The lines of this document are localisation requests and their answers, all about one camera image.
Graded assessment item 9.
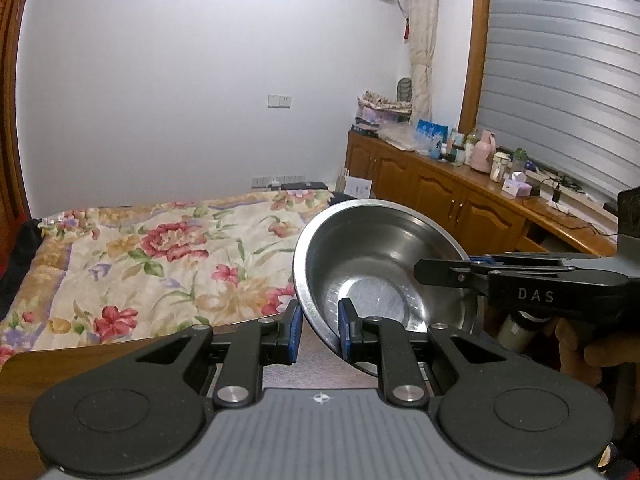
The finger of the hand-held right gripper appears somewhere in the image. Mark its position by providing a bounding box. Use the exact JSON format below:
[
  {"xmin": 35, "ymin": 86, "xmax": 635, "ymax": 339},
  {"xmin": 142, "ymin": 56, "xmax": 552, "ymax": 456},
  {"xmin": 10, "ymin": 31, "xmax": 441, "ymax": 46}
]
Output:
[
  {"xmin": 469, "ymin": 253, "xmax": 597, "ymax": 267},
  {"xmin": 413, "ymin": 258, "xmax": 577, "ymax": 294}
]

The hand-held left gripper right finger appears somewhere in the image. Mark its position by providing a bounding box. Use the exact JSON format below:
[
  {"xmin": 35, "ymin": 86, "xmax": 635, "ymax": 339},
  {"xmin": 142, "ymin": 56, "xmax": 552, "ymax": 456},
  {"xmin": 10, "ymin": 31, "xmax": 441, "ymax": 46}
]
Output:
[{"xmin": 338, "ymin": 298, "xmax": 508, "ymax": 409}]

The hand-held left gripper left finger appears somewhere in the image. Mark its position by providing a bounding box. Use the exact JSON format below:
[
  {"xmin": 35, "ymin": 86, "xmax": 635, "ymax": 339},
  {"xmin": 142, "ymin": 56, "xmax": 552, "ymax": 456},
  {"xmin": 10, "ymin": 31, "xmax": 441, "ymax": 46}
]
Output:
[{"xmin": 135, "ymin": 300, "xmax": 305, "ymax": 409}]

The small steel bowl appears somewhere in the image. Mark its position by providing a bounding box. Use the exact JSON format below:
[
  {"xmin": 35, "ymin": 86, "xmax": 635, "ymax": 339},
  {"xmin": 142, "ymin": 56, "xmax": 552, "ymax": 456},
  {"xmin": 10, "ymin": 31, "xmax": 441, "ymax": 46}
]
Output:
[{"xmin": 292, "ymin": 199, "xmax": 484, "ymax": 379}]

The person's right hand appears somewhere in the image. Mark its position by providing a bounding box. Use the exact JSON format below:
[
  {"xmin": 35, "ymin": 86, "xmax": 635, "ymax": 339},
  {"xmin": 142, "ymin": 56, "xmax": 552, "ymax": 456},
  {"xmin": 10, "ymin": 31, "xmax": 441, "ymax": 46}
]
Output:
[{"xmin": 554, "ymin": 318, "xmax": 640, "ymax": 401}]

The pink tissue box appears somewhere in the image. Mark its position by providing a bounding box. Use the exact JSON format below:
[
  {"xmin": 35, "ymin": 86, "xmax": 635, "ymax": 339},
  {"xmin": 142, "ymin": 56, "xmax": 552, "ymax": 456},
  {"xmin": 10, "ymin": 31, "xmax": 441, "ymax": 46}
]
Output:
[{"xmin": 502, "ymin": 172, "xmax": 533, "ymax": 197}]

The wooden sideboard cabinet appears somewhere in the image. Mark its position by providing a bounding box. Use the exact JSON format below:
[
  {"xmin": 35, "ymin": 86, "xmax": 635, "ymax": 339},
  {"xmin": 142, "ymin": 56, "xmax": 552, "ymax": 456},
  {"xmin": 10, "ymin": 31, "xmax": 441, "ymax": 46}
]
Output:
[{"xmin": 344, "ymin": 129, "xmax": 619, "ymax": 262}]

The white jar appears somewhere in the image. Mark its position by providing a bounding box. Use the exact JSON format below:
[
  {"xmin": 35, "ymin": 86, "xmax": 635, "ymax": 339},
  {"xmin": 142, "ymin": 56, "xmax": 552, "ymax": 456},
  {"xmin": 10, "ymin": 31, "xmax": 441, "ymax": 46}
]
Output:
[{"xmin": 489, "ymin": 152, "xmax": 511, "ymax": 184}]

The pink thermos jug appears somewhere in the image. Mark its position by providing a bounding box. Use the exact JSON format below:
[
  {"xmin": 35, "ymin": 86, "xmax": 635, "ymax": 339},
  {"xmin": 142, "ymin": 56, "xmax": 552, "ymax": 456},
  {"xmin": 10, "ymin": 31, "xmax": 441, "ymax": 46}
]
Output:
[{"xmin": 469, "ymin": 130, "xmax": 499, "ymax": 174}]

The white card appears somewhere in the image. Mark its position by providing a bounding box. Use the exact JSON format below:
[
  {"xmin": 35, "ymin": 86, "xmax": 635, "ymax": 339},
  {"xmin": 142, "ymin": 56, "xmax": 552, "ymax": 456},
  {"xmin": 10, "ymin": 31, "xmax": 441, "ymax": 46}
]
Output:
[{"xmin": 344, "ymin": 175, "xmax": 374, "ymax": 199}]

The cluster of small bottles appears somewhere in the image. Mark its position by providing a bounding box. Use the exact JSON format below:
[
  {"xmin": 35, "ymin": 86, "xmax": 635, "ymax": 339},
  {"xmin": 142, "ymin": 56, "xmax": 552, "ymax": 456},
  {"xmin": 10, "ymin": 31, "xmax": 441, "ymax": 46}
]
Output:
[{"xmin": 440, "ymin": 127, "xmax": 477, "ymax": 167}]

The blue box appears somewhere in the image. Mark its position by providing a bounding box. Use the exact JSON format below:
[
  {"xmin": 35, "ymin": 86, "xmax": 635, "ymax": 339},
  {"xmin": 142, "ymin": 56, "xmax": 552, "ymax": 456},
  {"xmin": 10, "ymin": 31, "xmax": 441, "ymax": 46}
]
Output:
[{"xmin": 415, "ymin": 119, "xmax": 449, "ymax": 156}]

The clear plastic bag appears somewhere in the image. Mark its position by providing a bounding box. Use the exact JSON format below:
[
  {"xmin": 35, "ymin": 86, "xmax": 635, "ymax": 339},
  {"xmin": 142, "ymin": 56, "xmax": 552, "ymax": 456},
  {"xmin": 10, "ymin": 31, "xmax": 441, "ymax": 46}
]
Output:
[{"xmin": 379, "ymin": 124, "xmax": 422, "ymax": 154}]

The floral blanket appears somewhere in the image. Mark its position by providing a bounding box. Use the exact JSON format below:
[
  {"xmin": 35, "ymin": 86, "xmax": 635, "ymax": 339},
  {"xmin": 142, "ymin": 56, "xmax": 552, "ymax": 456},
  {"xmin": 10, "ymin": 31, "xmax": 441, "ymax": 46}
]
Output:
[{"xmin": 0, "ymin": 191, "xmax": 342, "ymax": 357}]

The pile of bags and papers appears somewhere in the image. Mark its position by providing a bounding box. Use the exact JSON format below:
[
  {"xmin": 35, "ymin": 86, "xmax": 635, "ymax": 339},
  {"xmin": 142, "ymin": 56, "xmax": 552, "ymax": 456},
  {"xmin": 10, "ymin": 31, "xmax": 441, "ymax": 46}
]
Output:
[{"xmin": 355, "ymin": 90, "xmax": 412, "ymax": 126}]

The grey window blind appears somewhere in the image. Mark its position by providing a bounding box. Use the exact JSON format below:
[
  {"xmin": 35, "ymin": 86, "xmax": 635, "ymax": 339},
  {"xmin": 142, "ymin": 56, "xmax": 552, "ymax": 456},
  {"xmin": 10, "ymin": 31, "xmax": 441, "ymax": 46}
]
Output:
[{"xmin": 475, "ymin": 0, "xmax": 640, "ymax": 202}]

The beige curtain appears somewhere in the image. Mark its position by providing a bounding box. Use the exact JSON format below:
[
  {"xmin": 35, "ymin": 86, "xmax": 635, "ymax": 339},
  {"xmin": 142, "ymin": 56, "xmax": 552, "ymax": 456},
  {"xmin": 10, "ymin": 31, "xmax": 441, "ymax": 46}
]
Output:
[{"xmin": 399, "ymin": 0, "xmax": 442, "ymax": 127}]

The dark cloth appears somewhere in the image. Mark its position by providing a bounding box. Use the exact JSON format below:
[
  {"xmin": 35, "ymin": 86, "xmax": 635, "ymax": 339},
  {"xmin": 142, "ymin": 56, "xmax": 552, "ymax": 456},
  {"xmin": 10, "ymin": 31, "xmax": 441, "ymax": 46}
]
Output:
[{"xmin": 0, "ymin": 219, "xmax": 44, "ymax": 317}]

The row of wall outlets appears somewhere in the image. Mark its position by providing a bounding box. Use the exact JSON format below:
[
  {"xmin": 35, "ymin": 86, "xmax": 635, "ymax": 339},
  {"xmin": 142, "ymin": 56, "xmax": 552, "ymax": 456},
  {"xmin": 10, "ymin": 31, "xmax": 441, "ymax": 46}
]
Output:
[{"xmin": 250, "ymin": 174, "xmax": 307, "ymax": 189}]

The wooden window frame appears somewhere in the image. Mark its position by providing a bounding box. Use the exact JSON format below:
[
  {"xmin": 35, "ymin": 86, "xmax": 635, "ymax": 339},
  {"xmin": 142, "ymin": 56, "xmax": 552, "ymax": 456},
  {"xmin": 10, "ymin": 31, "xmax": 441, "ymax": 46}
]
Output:
[{"xmin": 457, "ymin": 0, "xmax": 494, "ymax": 137}]

